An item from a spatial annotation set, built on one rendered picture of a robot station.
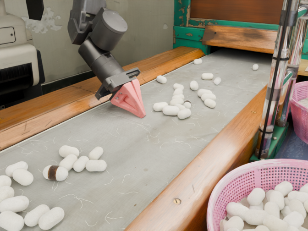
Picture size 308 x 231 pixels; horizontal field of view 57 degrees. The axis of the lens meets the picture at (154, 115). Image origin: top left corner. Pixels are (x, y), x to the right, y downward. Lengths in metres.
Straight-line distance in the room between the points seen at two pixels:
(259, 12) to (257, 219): 0.81
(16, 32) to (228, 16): 0.75
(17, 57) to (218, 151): 0.80
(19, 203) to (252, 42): 0.85
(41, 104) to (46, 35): 2.18
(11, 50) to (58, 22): 1.84
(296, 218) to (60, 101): 0.50
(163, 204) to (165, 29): 2.13
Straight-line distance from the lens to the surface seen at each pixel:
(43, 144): 0.56
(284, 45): 0.48
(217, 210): 0.38
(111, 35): 0.59
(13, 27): 1.10
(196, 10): 1.17
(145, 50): 2.59
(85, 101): 0.67
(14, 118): 0.62
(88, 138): 0.55
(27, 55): 1.09
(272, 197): 0.44
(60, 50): 2.92
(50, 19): 2.84
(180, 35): 1.20
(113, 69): 0.61
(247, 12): 1.10
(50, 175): 0.45
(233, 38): 1.05
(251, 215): 0.40
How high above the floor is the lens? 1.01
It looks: 26 degrees down
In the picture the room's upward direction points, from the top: straight up
